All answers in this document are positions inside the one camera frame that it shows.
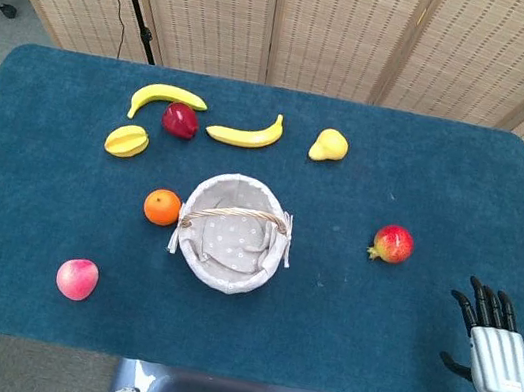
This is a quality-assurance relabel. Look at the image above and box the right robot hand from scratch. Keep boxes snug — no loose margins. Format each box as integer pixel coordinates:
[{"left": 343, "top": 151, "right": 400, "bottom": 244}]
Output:
[{"left": 432, "top": 271, "right": 524, "bottom": 392}]

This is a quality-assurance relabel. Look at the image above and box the orange fruit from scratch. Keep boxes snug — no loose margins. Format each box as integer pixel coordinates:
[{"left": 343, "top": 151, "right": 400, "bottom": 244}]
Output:
[{"left": 140, "top": 186, "right": 185, "bottom": 230}]

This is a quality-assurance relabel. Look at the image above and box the fabric lined wicker basket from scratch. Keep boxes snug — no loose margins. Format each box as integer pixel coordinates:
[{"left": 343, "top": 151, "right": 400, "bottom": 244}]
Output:
[{"left": 160, "top": 164, "right": 305, "bottom": 305}]

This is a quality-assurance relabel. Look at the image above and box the pink peach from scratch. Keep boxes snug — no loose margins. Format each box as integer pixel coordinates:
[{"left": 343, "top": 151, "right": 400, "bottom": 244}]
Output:
[{"left": 52, "top": 254, "right": 103, "bottom": 305}]

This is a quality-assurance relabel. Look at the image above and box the red pomegranate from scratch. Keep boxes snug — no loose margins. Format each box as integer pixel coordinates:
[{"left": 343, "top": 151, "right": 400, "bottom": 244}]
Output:
[{"left": 364, "top": 220, "right": 418, "bottom": 269}]

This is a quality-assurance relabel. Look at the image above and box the yellow starfruit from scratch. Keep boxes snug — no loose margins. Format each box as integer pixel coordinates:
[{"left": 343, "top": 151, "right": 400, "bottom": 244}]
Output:
[{"left": 102, "top": 120, "right": 153, "bottom": 163}]

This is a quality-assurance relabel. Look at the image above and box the yellow banana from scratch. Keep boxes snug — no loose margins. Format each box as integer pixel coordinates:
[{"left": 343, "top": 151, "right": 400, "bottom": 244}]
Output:
[
  {"left": 125, "top": 78, "right": 211, "bottom": 133},
  {"left": 203, "top": 102, "right": 286, "bottom": 155}
]

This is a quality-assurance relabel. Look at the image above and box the yellow pear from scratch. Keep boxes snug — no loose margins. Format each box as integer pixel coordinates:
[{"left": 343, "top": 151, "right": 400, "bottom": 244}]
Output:
[{"left": 306, "top": 125, "right": 352, "bottom": 167}]

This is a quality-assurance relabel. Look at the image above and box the blue felt table mat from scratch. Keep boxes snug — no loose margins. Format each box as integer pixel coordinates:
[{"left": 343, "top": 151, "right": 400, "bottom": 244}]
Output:
[{"left": 0, "top": 37, "right": 524, "bottom": 392}]

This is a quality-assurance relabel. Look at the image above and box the dark red apple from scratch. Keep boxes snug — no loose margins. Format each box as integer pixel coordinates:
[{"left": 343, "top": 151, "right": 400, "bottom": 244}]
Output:
[{"left": 158, "top": 100, "right": 203, "bottom": 143}]

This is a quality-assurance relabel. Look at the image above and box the bamboo folding screen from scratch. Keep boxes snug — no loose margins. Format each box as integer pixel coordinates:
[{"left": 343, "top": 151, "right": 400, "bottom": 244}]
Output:
[{"left": 0, "top": 0, "right": 524, "bottom": 303}]

